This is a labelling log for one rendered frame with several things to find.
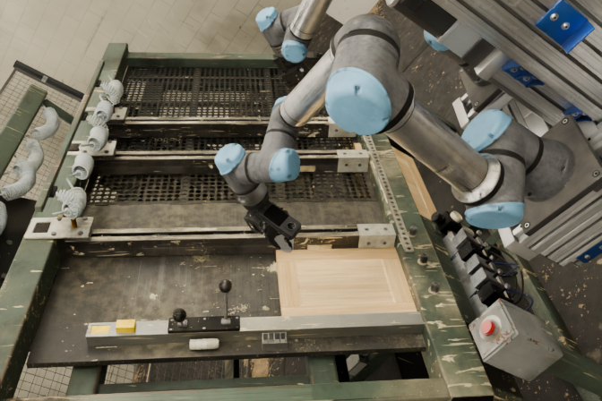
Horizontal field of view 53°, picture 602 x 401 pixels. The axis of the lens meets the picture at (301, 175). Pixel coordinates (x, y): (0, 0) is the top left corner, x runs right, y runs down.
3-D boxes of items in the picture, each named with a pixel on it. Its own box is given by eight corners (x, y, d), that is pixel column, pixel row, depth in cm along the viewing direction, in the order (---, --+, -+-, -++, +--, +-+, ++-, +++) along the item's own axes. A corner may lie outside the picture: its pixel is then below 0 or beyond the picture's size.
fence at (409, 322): (422, 333, 176) (424, 324, 174) (87, 346, 166) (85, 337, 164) (417, 320, 180) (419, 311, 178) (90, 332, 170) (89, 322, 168)
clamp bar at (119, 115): (356, 139, 267) (362, 90, 254) (80, 140, 254) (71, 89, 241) (352, 128, 275) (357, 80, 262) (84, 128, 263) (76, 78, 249)
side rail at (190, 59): (332, 78, 333) (333, 59, 327) (128, 76, 321) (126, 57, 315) (330, 72, 340) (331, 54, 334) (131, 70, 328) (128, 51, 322)
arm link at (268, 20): (274, 15, 185) (251, 23, 188) (290, 43, 192) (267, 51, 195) (279, 1, 190) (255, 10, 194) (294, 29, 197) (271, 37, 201)
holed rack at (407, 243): (414, 251, 199) (414, 251, 198) (405, 251, 198) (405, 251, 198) (339, 54, 334) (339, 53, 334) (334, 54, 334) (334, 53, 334)
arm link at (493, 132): (540, 122, 135) (499, 93, 130) (539, 173, 129) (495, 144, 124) (498, 141, 145) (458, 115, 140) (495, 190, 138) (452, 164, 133)
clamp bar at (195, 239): (394, 254, 205) (405, 197, 191) (30, 263, 192) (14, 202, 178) (388, 235, 213) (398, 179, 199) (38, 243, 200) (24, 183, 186)
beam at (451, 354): (486, 421, 160) (496, 395, 154) (442, 422, 159) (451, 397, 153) (351, 72, 341) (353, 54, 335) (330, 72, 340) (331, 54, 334)
